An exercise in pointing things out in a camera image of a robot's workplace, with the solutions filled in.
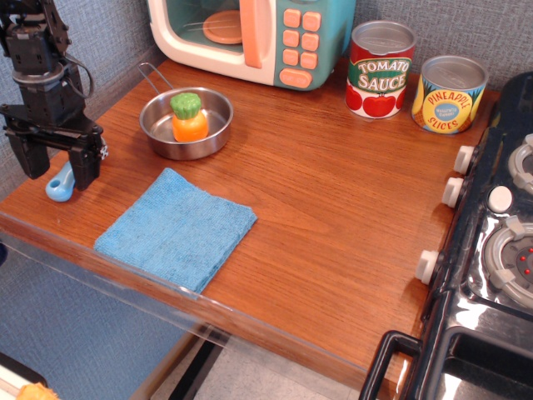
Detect white stove knob top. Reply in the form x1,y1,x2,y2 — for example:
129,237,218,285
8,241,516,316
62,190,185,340
453,146,476,175

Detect toy orange carrot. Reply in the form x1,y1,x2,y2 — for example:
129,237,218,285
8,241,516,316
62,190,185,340
170,92,209,143

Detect orange fuzzy object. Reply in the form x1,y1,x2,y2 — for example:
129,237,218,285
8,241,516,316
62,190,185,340
16,382,59,400

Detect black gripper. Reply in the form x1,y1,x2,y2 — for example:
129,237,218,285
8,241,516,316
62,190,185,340
1,62,102,191

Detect tomato sauce can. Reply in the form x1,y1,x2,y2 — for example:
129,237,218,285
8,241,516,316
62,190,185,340
346,20,416,119

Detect pineapple slices can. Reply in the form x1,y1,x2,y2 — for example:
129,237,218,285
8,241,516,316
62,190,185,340
411,55,489,135

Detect small steel pan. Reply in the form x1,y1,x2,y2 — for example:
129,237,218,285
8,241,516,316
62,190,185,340
139,87,234,161

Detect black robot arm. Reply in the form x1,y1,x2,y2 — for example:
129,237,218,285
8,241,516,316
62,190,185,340
1,1,107,191

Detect white round stove button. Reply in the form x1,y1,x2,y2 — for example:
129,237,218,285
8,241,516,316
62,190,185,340
487,186,513,213

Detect blue folded cloth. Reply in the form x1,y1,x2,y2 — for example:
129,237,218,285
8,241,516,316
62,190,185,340
94,168,257,293

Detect teal toy microwave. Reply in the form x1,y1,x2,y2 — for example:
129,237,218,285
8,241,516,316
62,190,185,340
147,1,356,91

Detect blue spoon with grey bowl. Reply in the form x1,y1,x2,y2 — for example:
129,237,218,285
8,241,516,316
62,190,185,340
45,162,76,203

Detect clear acrylic table guard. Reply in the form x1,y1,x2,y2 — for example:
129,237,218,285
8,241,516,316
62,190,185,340
1,216,361,399

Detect white stove knob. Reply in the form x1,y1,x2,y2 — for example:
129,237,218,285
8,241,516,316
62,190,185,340
453,146,476,175
415,250,440,285
441,177,464,208

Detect grey burner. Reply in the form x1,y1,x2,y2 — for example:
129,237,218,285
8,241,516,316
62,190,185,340
483,216,532,309
508,133,533,194

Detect grey rear burner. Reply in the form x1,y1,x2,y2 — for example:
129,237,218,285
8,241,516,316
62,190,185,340
508,133,533,194

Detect white stove knob bottom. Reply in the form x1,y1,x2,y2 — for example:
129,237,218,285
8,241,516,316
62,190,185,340
415,250,440,285

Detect black oven door handle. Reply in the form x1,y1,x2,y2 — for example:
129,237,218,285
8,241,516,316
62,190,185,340
359,330,421,400

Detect white stove knob middle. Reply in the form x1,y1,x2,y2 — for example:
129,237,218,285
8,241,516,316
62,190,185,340
441,177,464,208

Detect black toy stove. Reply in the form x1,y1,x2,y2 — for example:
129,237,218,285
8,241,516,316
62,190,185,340
392,72,532,399

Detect grey front burner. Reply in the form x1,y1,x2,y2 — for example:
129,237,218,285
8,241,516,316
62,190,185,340
483,216,532,309

